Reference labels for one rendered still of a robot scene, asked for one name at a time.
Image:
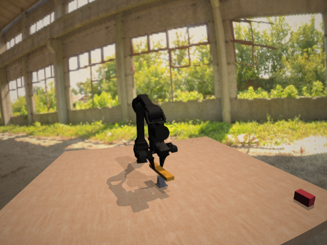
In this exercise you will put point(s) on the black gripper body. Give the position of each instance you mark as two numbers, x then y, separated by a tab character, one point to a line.
142	154

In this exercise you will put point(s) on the orange bar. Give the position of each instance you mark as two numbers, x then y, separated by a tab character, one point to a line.
162	172

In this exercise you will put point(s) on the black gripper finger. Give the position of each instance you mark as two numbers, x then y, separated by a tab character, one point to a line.
151	160
162	159

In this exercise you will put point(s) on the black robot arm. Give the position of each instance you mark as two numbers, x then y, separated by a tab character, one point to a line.
155	119

